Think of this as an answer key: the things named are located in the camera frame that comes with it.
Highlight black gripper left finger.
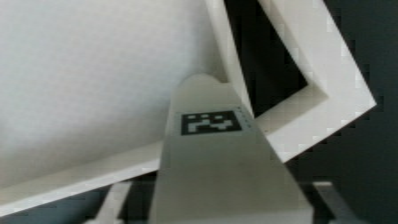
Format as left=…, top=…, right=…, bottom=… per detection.
left=81, top=181, right=150, bottom=224

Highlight white desk top tray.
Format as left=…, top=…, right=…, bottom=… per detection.
left=0, top=0, right=243, bottom=217

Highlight white U-shaped fence frame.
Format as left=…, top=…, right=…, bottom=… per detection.
left=257, top=0, right=374, bottom=160

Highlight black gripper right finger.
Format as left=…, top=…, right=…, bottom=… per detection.
left=298, top=181, right=370, bottom=224

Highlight white desk leg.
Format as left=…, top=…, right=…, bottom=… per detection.
left=148, top=74, right=312, bottom=224

